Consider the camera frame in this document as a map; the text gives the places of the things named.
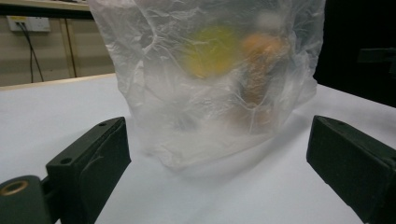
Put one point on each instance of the white wall socket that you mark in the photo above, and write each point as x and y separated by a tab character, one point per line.
29	23

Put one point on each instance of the translucent white plastic bag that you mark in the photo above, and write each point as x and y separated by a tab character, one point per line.
202	93

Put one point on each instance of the wooden shelf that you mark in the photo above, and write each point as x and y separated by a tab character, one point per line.
43	6

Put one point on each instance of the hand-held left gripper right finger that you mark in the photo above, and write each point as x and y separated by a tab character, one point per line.
351	158

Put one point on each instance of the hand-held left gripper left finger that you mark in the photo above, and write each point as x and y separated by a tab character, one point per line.
93	161

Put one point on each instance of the orange brown object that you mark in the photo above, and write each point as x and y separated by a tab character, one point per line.
260	68

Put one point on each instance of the yellow round fruit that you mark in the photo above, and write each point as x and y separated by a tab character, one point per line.
210	51

